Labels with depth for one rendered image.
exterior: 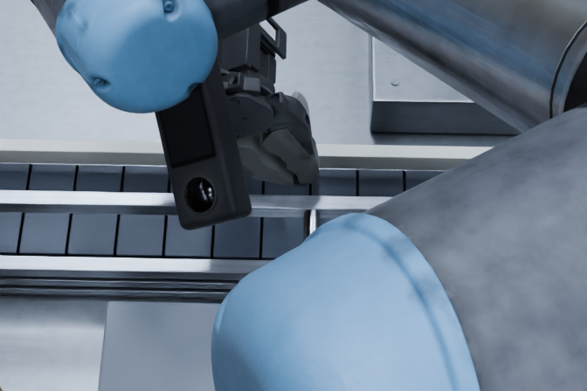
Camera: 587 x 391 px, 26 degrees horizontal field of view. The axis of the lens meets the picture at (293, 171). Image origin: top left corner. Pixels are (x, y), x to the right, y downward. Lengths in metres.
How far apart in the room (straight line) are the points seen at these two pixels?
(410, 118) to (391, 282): 0.78
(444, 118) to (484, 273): 0.78
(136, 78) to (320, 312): 0.36
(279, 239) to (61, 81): 0.28
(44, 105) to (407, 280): 0.86
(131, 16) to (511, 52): 0.23
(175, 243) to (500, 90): 0.54
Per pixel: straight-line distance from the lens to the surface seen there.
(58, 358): 1.04
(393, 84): 1.09
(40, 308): 1.06
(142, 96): 0.68
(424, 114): 1.10
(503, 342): 0.32
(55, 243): 1.03
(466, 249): 0.33
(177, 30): 0.66
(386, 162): 1.02
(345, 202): 0.93
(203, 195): 0.83
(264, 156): 0.95
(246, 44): 0.88
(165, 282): 1.02
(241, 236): 1.01
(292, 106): 0.89
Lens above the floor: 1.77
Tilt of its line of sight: 58 degrees down
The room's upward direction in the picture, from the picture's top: straight up
